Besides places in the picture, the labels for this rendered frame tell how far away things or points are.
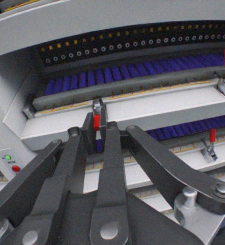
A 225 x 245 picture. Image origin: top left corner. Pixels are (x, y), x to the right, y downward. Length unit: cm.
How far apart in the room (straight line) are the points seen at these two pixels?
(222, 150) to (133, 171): 27
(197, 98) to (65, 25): 26
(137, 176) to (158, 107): 19
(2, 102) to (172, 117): 31
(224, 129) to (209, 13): 33
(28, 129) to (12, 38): 16
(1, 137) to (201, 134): 49
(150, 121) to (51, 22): 22
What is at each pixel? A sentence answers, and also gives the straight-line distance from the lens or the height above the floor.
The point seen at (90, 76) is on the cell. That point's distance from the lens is 34.
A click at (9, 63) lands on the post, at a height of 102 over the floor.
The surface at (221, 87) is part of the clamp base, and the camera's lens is 35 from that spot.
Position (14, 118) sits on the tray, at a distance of 30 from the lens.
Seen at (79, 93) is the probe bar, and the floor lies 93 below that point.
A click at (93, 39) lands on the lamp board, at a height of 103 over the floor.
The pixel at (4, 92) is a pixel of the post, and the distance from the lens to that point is 30.
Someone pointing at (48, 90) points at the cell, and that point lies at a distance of 35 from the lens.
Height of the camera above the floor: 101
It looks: 30 degrees down
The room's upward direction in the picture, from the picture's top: 10 degrees counter-clockwise
